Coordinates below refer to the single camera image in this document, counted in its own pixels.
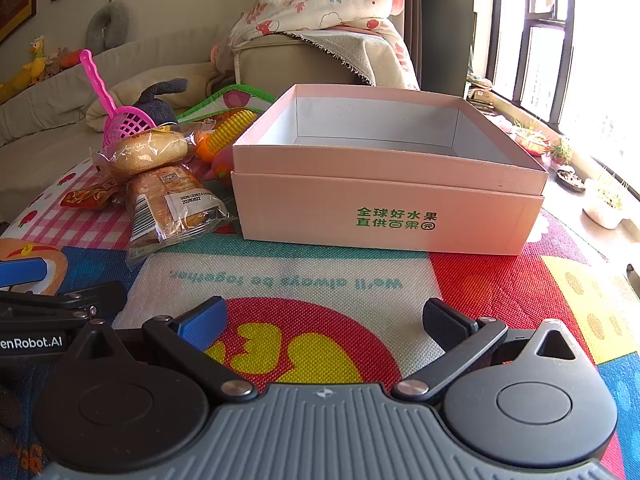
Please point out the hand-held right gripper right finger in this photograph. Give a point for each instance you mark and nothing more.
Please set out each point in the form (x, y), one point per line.
(445, 327)

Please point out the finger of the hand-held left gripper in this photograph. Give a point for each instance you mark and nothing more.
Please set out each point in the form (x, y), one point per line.
(60, 305)
(20, 272)

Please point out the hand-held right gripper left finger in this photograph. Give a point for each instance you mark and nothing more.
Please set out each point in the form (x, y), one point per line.
(205, 326)

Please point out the red orange snack packet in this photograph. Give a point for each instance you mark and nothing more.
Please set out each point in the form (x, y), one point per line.
(87, 197)

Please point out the sliced bread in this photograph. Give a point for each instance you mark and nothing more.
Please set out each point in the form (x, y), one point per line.
(170, 205)

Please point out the pink cardboard box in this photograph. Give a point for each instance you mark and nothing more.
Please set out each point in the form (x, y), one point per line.
(380, 200)

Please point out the pink red toy fruit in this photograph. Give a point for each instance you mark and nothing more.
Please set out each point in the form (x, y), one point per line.
(225, 162)

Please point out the round bun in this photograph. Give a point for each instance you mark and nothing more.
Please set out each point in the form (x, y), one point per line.
(147, 152)

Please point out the orange toy fruit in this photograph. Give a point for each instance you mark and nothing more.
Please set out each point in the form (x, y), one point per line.
(202, 147)

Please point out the pink plastic scoop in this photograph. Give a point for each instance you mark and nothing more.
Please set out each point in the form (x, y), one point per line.
(125, 127)

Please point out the yellow toy corn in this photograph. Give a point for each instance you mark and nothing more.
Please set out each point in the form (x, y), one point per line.
(232, 130)

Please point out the dark grey plush toy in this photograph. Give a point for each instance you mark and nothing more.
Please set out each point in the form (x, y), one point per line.
(157, 105)

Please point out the colourful printed play mat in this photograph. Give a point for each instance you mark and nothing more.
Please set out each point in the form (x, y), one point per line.
(300, 270)

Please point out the dark shallow dish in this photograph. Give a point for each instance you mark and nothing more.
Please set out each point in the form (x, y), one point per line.
(570, 180)

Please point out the white plant pot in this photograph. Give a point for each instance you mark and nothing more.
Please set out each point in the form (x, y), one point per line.
(605, 210)

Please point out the red plant pot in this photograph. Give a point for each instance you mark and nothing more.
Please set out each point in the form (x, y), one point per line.
(530, 142)

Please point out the yellow plush toy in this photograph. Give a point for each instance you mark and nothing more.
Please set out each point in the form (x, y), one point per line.
(32, 67)

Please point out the beige pillow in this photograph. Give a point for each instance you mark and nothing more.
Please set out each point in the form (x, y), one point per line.
(125, 95)

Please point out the small green potted plant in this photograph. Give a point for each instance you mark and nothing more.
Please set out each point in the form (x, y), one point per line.
(561, 152)

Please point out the brown plush toy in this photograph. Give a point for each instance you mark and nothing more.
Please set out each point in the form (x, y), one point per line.
(54, 62)

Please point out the orange plush toy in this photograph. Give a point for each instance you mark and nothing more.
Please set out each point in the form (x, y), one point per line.
(72, 57)

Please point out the grey neck pillow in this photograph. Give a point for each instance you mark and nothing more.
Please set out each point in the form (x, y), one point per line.
(97, 25)

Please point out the beige sofa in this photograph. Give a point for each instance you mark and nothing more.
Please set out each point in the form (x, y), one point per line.
(280, 60)

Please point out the grey fringed towel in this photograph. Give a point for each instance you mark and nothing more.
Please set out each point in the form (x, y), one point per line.
(350, 50)

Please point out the brown curtain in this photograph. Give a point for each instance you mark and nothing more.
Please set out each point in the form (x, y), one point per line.
(412, 0)

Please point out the white floral printed blanket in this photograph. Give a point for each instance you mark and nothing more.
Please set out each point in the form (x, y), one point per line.
(310, 0)

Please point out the black window frame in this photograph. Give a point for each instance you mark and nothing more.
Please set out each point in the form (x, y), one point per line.
(564, 60)

